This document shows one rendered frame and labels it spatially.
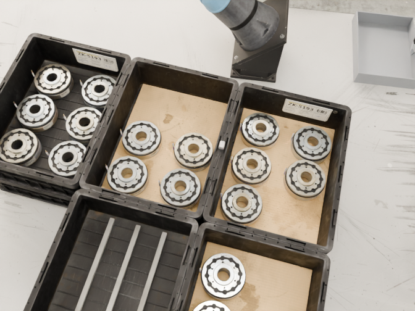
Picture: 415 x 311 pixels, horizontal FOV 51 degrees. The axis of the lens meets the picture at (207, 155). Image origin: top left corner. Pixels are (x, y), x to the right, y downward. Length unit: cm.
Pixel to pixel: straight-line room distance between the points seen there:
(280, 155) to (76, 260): 58
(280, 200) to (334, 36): 72
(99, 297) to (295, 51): 101
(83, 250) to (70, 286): 9
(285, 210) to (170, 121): 40
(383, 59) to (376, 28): 14
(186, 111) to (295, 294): 56
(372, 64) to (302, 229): 71
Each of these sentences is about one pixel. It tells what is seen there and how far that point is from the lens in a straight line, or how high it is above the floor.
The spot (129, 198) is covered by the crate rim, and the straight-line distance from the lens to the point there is 103.
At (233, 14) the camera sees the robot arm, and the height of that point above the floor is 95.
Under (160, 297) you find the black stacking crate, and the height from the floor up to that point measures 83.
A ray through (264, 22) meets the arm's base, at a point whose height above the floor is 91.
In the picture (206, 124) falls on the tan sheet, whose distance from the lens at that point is 122.
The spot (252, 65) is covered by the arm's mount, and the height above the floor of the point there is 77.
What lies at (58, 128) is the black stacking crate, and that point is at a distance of 127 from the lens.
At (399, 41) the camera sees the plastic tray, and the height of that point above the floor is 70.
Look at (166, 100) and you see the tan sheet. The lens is 126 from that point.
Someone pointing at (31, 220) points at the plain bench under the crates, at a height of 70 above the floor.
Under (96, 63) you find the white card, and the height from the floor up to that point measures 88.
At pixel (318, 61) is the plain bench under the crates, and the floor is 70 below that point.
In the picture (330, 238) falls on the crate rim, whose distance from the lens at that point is 104.
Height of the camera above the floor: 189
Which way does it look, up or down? 64 degrees down
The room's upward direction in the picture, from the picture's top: 4 degrees clockwise
